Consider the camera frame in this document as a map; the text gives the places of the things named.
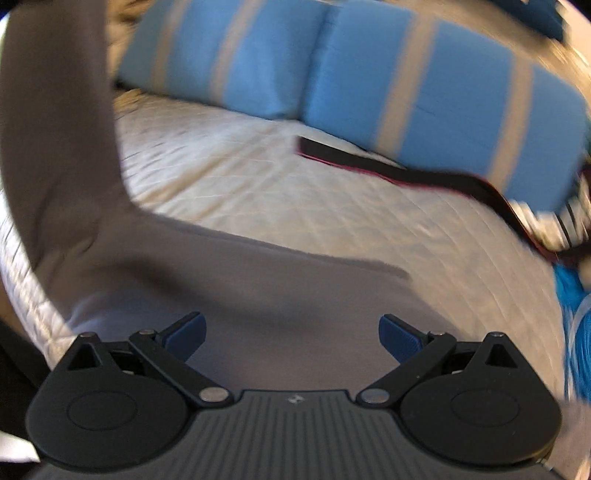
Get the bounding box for blue pillow with grey stripes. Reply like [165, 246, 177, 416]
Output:
[115, 0, 333, 121]
[302, 7, 589, 215]

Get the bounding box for white cable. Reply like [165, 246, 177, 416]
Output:
[566, 295, 591, 398]

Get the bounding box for blue cable coil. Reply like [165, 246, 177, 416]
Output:
[551, 263, 591, 393]

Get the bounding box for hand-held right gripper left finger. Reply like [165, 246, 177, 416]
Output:
[65, 311, 234, 409]

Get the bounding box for white cloth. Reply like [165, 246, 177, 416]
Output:
[512, 200, 573, 245]

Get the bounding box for dark blue pillow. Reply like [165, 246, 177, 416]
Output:
[489, 0, 568, 42]

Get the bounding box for black strap with red edge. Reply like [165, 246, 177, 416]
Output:
[295, 135, 591, 266]

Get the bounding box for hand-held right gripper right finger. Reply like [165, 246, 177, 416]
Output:
[355, 314, 520, 409]

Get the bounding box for blue-grey sweatpants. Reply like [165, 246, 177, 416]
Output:
[0, 0, 467, 400]

